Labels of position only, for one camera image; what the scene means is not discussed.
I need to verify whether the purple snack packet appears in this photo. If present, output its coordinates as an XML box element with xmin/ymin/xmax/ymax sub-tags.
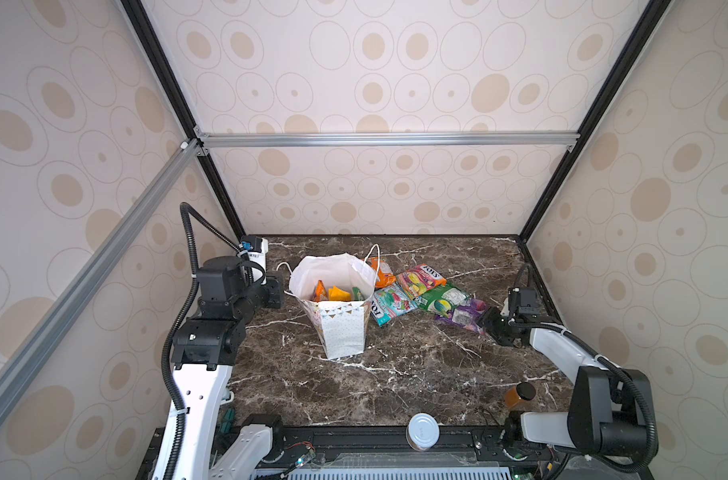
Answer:
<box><xmin>434</xmin><ymin>298</ymin><xmax>488</xmax><ymax>335</ymax></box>

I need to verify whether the pink fruit candy packet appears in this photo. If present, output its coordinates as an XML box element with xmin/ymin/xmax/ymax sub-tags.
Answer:
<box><xmin>313</xmin><ymin>280</ymin><xmax>329</xmax><ymax>302</ymax></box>

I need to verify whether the yellow snack bag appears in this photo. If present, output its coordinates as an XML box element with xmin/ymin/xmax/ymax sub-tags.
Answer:
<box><xmin>328</xmin><ymin>286</ymin><xmax>353</xmax><ymax>302</ymax></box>

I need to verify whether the white paper bag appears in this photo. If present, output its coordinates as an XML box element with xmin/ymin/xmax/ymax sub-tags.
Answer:
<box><xmin>286</xmin><ymin>244</ymin><xmax>381</xmax><ymax>359</ymax></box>

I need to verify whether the green snack packet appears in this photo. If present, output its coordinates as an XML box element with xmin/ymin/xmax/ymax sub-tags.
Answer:
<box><xmin>414</xmin><ymin>283</ymin><xmax>471</xmax><ymax>318</ymax></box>

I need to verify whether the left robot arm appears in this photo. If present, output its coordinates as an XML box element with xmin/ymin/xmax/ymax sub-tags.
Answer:
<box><xmin>151</xmin><ymin>202</ymin><xmax>285</xmax><ymax>479</ymax></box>

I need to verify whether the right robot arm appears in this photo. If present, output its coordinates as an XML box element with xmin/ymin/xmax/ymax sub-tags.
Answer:
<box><xmin>479</xmin><ymin>264</ymin><xmax>659</xmax><ymax>474</ymax></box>

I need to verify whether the brown bottle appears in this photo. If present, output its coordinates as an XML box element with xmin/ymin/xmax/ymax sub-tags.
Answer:
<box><xmin>504</xmin><ymin>381</ymin><xmax>537</xmax><ymax>411</ymax></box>

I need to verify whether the pink Fox's candy packet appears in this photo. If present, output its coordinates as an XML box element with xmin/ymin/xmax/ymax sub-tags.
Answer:
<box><xmin>396</xmin><ymin>264</ymin><xmax>447</xmax><ymax>300</ymax></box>

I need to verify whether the orange snack packet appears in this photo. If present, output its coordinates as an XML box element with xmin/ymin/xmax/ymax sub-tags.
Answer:
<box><xmin>369</xmin><ymin>258</ymin><xmax>397</xmax><ymax>289</ymax></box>

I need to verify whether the teal Fox's candy packet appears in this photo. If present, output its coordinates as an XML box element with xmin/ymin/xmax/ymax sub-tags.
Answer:
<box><xmin>372</xmin><ymin>283</ymin><xmax>417</xmax><ymax>326</ymax></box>

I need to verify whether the white round cap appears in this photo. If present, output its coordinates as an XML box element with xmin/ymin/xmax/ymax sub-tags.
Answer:
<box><xmin>406</xmin><ymin>413</ymin><xmax>440</xmax><ymax>452</ymax></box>

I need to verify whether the horizontal aluminium bar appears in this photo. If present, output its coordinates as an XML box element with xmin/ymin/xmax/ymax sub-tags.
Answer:
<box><xmin>199</xmin><ymin>130</ymin><xmax>580</xmax><ymax>150</ymax></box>

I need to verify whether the diagonal aluminium bar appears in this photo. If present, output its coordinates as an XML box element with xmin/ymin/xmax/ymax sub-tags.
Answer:
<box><xmin>0</xmin><ymin>138</ymin><xmax>200</xmax><ymax>427</ymax></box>

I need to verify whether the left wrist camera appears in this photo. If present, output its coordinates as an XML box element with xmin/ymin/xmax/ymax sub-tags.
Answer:
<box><xmin>237</xmin><ymin>235</ymin><xmax>269</xmax><ymax>284</ymax></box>

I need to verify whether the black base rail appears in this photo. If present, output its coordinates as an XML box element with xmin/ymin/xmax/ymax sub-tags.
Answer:
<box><xmin>132</xmin><ymin>423</ymin><xmax>656</xmax><ymax>480</ymax></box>

